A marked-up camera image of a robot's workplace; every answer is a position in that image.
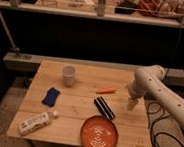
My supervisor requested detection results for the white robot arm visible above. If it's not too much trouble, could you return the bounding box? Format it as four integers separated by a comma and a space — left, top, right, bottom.
128, 65, 184, 129

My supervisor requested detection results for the orange carrot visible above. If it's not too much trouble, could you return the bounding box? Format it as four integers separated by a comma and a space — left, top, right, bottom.
96, 87, 117, 94

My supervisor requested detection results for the orange plate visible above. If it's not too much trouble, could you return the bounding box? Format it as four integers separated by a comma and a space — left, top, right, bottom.
80, 115, 118, 147

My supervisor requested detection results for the clear plastic cup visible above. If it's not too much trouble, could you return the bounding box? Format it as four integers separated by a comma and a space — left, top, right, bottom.
61, 65, 76, 86

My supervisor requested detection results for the wooden table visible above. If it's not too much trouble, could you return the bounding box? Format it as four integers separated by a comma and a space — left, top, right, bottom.
8, 60, 152, 147

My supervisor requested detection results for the blue sponge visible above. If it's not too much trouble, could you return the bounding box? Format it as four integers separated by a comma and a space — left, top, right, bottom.
42, 87, 60, 107

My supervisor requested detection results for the plastic water bottle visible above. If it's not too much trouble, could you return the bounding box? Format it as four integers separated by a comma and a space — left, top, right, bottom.
18, 111, 58, 136

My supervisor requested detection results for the diagonal metal strut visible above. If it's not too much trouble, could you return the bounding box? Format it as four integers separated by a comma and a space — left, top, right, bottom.
0, 10, 20, 57

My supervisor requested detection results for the black cable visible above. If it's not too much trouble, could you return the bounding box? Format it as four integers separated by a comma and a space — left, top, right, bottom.
141, 99, 184, 147

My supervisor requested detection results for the metal frame rail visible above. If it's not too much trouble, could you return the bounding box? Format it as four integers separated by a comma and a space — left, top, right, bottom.
0, 0, 184, 29

